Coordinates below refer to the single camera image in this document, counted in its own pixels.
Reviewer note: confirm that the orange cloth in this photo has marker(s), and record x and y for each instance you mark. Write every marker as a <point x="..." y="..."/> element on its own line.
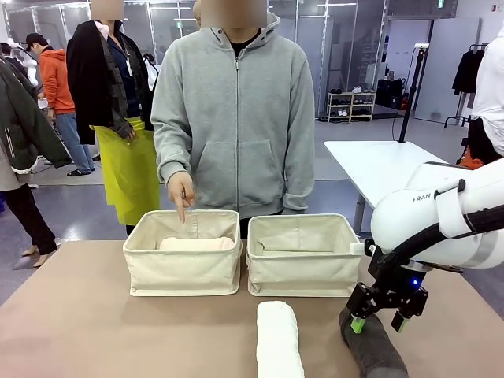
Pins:
<point x="472" y="162"/>

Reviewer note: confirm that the person in orange hoodie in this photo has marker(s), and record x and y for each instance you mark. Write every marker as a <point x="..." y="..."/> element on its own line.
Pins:
<point x="57" y="82"/>

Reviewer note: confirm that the black camera stand pole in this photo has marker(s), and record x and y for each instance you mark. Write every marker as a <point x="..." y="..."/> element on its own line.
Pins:
<point x="409" y="98"/>

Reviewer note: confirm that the person's left forearm grey sleeve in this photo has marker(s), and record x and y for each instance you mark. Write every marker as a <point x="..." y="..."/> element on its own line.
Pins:
<point x="301" y="169"/>

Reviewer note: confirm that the white towel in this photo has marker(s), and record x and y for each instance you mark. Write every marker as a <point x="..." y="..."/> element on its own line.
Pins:
<point x="279" y="342"/>

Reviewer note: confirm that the beige fabric basket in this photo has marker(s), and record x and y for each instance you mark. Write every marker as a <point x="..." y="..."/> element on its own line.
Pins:
<point x="181" y="271"/>
<point x="303" y="271"/>

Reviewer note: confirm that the white side table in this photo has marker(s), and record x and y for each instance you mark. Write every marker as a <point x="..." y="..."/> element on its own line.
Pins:
<point x="374" y="165"/>

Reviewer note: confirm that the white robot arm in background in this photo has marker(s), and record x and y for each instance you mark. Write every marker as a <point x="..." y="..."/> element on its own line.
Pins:
<point x="27" y="63"/>

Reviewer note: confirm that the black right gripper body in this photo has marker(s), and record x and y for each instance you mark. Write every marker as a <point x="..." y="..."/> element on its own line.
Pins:
<point x="401" y="291"/>

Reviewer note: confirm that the pink towel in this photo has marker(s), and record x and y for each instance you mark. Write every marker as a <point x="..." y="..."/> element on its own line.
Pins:
<point x="197" y="243"/>

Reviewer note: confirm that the person with yellow apron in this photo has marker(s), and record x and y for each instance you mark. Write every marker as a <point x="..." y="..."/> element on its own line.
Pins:
<point x="126" y="165"/>

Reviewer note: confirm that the person in green jacket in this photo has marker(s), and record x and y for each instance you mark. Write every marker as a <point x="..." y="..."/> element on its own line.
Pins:
<point x="19" y="138"/>

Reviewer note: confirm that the black bags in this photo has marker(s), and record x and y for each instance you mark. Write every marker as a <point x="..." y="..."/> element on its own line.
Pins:
<point x="390" y="92"/>

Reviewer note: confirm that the dark grey towel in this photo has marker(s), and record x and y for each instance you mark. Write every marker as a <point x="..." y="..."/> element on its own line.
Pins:
<point x="374" y="350"/>

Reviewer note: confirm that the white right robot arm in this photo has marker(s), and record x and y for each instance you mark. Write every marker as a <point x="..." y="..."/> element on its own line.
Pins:
<point x="413" y="220"/>

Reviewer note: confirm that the person in grey hoodie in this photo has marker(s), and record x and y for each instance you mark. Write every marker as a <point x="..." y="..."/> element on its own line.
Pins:
<point x="240" y="118"/>

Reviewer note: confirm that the black garment on clothes rack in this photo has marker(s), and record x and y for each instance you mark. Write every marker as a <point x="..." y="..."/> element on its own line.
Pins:
<point x="466" y="75"/>

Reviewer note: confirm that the person in white top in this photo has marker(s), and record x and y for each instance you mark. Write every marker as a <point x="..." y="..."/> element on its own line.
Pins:
<point x="490" y="90"/>

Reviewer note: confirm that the person's right hand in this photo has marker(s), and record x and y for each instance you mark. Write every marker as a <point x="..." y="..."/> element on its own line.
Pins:
<point x="181" y="193"/>

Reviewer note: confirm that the wooden shoe rack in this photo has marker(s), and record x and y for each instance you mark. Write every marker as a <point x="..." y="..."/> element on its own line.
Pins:
<point x="350" y="106"/>

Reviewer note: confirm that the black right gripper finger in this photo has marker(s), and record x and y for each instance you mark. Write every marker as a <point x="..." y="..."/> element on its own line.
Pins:
<point x="364" y="303"/>
<point x="403" y="317"/>

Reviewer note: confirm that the person's right forearm grey sleeve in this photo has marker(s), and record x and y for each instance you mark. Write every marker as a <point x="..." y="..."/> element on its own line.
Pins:
<point x="169" y="153"/>

